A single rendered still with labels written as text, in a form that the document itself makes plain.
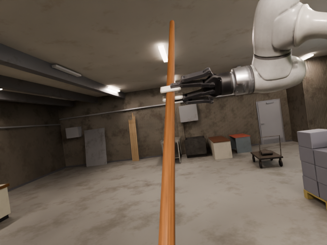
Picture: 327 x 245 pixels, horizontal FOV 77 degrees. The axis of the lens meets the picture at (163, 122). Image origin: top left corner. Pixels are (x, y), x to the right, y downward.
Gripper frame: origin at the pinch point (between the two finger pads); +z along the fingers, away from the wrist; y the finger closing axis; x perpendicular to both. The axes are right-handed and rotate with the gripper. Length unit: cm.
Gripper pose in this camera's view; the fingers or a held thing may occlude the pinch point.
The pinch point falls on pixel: (171, 93)
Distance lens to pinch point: 72.2
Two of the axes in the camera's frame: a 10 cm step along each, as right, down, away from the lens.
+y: 2.2, 7.3, 6.5
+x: 0.3, -6.7, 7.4
